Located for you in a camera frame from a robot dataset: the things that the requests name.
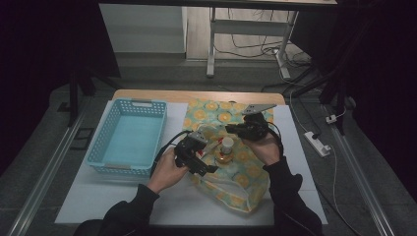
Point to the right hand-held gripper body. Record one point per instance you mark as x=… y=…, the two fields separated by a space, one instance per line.
x=255 y=126

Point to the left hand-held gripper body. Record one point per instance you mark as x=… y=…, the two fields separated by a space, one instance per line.
x=188 y=150

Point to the small jar with white lid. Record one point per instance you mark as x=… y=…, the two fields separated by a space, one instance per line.
x=226 y=144

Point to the small amber jar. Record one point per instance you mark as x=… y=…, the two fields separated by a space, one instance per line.
x=224 y=159

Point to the orange slice print cloth bag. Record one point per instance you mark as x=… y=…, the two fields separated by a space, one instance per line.
x=252 y=170

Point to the blue plastic basket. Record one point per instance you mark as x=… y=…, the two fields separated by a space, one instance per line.
x=126 y=144

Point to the person's right hand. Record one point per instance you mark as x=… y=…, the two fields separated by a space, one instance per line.
x=264 y=150

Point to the person's left hand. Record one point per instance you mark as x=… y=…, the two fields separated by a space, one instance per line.
x=167 y=172

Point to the white power strip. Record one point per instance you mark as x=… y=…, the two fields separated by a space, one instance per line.
x=316 y=144

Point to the small white adapter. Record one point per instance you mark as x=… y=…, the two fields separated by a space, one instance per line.
x=331 y=119

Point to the black stand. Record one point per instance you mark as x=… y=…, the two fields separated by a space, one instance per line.
x=73 y=98
x=337 y=91

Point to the white table mat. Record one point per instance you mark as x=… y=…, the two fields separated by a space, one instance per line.
x=98 y=203

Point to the person's leg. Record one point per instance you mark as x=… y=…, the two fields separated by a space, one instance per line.
x=88 y=228

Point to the white metal desk frame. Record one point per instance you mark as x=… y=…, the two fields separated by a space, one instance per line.
x=249 y=28

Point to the aluminium floor rail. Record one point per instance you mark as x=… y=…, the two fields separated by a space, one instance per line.
x=360 y=183
x=46 y=177

